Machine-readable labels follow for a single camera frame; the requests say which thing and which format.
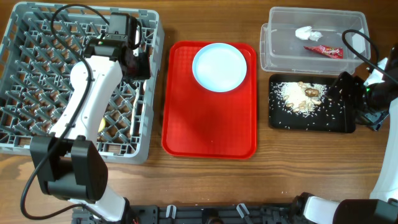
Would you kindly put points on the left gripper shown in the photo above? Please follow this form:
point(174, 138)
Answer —
point(145, 72)

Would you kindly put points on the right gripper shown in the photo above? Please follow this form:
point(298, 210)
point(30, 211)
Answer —
point(354, 83)

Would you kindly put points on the red snack wrapper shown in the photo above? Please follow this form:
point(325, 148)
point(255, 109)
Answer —
point(332, 52)

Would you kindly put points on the rice and food scraps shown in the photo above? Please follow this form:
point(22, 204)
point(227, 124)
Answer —
point(304, 106)

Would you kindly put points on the yellow plastic cup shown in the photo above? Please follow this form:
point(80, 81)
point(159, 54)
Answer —
point(102, 125)

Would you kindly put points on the white napkin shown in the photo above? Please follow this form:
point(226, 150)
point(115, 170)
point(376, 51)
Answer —
point(306, 33)

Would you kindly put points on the light blue plate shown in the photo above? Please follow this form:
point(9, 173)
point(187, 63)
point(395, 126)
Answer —
point(219, 67)

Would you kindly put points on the white plastic fork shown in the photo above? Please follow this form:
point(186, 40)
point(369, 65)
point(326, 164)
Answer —
point(144, 86)

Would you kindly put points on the white plastic spoon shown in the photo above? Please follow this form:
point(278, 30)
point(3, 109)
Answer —
point(133, 112)

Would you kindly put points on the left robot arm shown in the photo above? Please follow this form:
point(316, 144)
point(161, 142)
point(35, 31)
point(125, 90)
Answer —
point(67, 163)

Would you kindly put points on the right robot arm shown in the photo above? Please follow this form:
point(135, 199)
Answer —
point(355, 178)

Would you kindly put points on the black waste tray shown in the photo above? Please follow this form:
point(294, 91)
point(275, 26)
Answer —
point(349, 120)

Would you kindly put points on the grey dishwasher rack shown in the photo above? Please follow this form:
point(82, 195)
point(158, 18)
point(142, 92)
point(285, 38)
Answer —
point(38, 51)

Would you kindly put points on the clear plastic bin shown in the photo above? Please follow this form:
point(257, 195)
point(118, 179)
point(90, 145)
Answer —
point(281, 51)

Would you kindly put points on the red serving tray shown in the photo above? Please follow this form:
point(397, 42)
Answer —
point(201, 123)

